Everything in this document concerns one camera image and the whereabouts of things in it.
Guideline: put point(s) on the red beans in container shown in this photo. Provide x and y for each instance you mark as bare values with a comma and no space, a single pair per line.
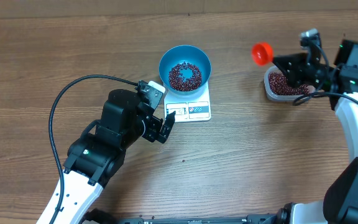
279,86

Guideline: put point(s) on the white digital kitchen scale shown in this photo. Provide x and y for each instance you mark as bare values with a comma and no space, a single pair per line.
189,108

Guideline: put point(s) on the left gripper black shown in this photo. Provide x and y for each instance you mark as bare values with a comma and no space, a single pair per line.
153,134

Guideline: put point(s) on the red measuring scoop blue handle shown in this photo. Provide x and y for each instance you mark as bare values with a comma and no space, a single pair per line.
262,53

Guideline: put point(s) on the blue metal bowl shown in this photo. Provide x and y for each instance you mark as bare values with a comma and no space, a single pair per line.
184,53

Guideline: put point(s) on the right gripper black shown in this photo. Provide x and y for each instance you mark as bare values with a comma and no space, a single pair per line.
299,70

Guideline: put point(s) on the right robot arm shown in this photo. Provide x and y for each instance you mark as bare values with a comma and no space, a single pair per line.
340,84

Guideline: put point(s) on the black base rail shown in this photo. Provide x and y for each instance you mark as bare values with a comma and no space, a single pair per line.
97,216

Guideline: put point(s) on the clear plastic container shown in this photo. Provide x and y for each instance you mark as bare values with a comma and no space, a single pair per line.
280,98

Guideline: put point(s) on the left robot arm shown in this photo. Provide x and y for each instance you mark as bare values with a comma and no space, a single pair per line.
100,151

